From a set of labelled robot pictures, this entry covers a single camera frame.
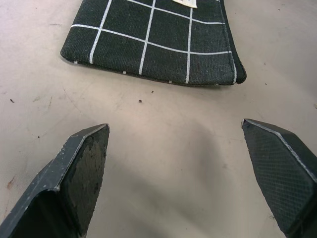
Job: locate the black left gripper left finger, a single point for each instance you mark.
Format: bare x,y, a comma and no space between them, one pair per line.
74,173

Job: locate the dark green checked fabric pouch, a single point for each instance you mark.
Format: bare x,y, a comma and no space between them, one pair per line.
158,42

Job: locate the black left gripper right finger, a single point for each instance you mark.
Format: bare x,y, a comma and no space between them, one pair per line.
284,173

